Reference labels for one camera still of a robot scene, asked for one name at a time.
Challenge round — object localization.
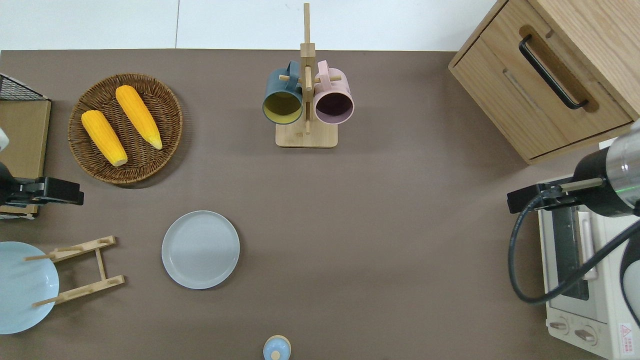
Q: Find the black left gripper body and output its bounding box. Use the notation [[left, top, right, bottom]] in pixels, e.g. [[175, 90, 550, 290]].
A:
[[22, 176, 85, 207]]

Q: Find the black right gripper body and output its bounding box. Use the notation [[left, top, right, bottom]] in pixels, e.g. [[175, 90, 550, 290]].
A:
[[507, 183, 564, 215]]

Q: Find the gray round plate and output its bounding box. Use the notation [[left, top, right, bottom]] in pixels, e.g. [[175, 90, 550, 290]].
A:
[[161, 210, 241, 290]]

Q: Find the wooden plate rack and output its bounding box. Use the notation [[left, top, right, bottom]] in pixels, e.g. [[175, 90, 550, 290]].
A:
[[24, 235, 126, 307]]

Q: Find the light blue plate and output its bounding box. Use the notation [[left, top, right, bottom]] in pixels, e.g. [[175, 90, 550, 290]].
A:
[[0, 241, 60, 335]]

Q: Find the yellow corn cob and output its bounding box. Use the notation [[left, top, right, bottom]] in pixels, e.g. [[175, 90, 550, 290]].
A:
[[115, 85, 164, 150], [81, 110, 129, 167]]

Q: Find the brown wicker basket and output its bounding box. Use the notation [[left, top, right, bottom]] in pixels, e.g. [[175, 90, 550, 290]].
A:
[[68, 73, 184, 185]]

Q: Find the wooden drawer cabinet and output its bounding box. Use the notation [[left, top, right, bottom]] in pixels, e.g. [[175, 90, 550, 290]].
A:
[[448, 0, 640, 165]]

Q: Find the brown table mat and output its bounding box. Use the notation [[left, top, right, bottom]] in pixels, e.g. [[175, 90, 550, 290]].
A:
[[0, 48, 640, 360]]

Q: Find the cream toaster oven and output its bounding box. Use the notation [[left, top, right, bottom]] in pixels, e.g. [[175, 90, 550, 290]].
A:
[[537, 175, 640, 360]]

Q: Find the pink mug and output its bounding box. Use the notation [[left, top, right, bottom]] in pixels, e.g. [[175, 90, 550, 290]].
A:
[[313, 60, 355, 126]]

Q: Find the wooden mug tree stand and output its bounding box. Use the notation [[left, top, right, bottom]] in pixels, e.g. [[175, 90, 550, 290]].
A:
[[275, 2, 343, 149]]

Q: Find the teal mug yellow inside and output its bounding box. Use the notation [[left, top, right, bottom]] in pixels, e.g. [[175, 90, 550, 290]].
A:
[[262, 61, 305, 126]]

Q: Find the wire grid box wooden board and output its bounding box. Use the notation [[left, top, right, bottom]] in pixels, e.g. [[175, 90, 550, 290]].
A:
[[0, 72, 52, 221]]

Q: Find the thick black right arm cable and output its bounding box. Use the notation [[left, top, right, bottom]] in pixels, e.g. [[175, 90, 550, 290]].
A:
[[508, 192, 640, 306]]

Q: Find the black cabinet handle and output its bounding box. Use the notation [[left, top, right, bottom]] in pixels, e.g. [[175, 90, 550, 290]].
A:
[[518, 34, 590, 110]]

